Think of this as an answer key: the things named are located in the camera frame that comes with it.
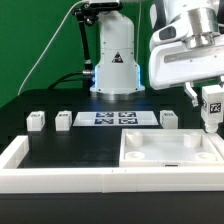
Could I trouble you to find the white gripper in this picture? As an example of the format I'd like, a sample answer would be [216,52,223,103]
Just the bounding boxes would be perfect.
[149,41,224,107]

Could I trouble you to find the white square table top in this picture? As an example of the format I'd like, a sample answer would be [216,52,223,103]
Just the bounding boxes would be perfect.
[119,129,224,167]

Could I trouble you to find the black cable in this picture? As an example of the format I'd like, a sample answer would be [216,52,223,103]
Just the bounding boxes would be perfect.
[48,71,88,90]

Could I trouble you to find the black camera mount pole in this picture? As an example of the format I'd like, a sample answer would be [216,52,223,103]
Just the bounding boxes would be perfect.
[72,3,98,91]

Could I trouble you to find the white U-shaped fence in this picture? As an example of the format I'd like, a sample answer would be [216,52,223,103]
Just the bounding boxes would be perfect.
[0,135,224,194]

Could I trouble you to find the white sheet with tags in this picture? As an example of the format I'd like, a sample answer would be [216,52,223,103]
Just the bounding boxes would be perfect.
[73,111,158,126]

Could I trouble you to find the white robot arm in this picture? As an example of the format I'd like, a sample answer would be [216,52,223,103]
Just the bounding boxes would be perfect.
[89,0,224,105]

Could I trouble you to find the white cable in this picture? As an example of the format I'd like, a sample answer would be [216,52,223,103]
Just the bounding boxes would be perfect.
[17,0,88,97]

